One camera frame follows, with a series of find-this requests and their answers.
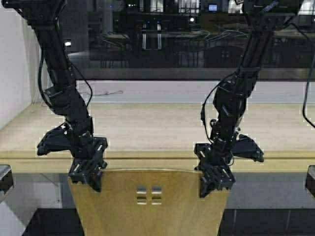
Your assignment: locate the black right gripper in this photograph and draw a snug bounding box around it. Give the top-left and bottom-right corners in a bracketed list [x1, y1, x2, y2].
[194, 143, 235, 198]

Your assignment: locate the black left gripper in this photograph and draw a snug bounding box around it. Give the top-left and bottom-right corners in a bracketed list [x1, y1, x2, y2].
[68, 137, 108, 192]

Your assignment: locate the robot base left corner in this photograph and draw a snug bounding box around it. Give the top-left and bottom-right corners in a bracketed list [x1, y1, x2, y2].
[0, 165, 14, 203]

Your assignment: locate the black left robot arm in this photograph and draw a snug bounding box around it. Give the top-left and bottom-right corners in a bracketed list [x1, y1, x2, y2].
[1, 0, 108, 192]

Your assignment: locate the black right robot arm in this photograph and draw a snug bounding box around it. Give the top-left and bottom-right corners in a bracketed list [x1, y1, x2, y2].
[194, 0, 302, 198]

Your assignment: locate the long wooden counter table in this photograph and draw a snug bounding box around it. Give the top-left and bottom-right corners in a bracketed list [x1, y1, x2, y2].
[0, 103, 315, 173]

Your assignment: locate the dark glass window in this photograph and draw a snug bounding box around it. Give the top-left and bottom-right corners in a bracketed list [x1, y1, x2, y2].
[60, 0, 315, 81]

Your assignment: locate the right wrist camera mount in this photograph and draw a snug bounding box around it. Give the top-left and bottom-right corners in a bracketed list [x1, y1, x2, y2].
[232, 134, 264, 163]

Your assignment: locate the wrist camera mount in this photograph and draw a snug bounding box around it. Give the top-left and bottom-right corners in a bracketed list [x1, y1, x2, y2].
[37, 126, 71, 156]
[232, 134, 264, 163]

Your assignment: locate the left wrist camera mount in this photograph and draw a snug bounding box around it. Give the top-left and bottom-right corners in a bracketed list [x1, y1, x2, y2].
[37, 126, 71, 156]

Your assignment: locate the thin cable on sill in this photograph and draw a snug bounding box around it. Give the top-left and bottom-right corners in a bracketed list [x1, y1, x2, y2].
[81, 89, 124, 97]

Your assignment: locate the hanging black cable right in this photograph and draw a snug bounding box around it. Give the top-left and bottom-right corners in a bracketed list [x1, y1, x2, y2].
[290, 14, 315, 130]

